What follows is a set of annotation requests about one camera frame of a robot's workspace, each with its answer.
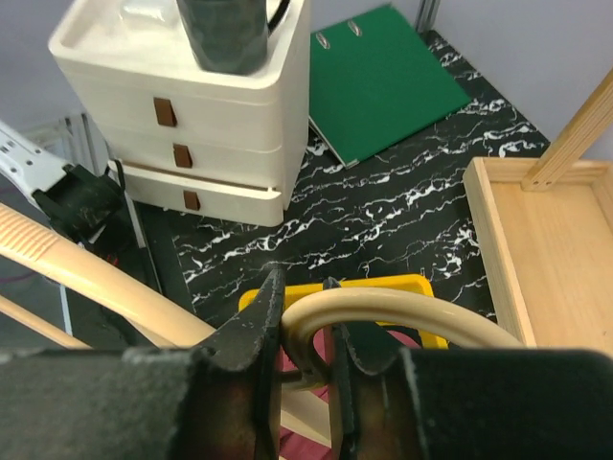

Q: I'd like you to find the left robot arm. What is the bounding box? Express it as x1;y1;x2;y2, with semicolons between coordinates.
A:
1;124;125;249

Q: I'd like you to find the maroon tank top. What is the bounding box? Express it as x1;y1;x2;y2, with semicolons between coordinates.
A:
277;328;425;460

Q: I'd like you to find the white wooden storage box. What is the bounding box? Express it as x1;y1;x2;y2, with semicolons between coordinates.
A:
49;1;310;227

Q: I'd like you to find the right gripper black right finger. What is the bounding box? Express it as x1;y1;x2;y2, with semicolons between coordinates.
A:
323;277;613;460

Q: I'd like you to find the green folder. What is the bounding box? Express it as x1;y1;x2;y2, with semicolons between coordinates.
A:
309;5;470;168

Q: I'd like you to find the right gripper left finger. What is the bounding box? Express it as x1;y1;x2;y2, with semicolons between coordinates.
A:
1;269;285;459

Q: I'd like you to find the wooden clothes rack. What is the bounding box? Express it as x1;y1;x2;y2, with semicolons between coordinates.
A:
463;75;612;355

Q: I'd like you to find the yellow plastic tray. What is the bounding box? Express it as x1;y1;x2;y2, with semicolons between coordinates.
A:
238;273;450;350

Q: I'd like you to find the wooden clothes hanger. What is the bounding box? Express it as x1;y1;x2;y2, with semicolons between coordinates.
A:
0;200;526;449

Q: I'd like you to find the dark grey cup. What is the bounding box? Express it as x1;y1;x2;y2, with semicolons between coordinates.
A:
176;0;290;76

